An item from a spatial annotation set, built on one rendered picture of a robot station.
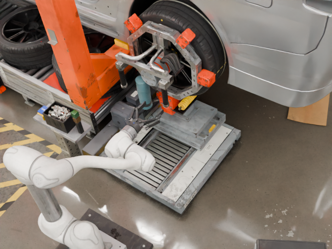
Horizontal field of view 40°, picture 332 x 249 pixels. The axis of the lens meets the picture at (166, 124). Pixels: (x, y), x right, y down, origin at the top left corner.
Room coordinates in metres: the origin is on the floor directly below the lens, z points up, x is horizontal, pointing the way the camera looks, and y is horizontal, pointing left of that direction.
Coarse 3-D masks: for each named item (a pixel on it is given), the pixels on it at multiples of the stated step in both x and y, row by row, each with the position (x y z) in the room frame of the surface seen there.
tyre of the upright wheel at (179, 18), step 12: (168, 0) 2.47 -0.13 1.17; (180, 0) 2.45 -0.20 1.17; (144, 12) 2.45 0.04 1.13; (156, 12) 2.36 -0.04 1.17; (168, 12) 2.33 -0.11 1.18; (180, 12) 2.32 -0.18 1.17; (192, 12) 2.33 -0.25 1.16; (168, 24) 2.29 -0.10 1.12; (180, 24) 2.24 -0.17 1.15; (192, 24) 2.25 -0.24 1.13; (204, 24) 2.26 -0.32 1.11; (204, 36) 2.19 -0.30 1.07; (216, 36) 2.23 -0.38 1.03; (204, 48) 2.13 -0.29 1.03; (216, 48) 2.18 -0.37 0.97; (144, 60) 2.46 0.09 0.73; (204, 60) 2.12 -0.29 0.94; (216, 60) 2.14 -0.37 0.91; (216, 72) 2.14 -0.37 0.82
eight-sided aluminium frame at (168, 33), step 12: (144, 24) 2.33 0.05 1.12; (156, 24) 2.31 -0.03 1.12; (132, 36) 2.39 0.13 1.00; (168, 36) 2.19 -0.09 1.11; (132, 48) 2.40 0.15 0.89; (180, 48) 2.14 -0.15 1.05; (192, 60) 2.09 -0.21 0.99; (192, 72) 2.09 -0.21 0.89; (156, 84) 2.31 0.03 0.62; (192, 84) 2.09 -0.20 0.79; (180, 96) 2.17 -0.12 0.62
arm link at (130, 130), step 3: (126, 126) 1.73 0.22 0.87; (129, 126) 1.73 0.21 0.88; (123, 129) 1.71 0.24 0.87; (126, 129) 1.71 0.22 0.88; (129, 129) 1.71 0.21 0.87; (132, 129) 1.71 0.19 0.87; (126, 132) 1.69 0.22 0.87; (129, 132) 1.69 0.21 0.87; (132, 132) 1.69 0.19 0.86; (135, 132) 1.70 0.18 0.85; (129, 135) 1.67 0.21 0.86; (132, 135) 1.68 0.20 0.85; (135, 135) 1.70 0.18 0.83; (132, 138) 1.67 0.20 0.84
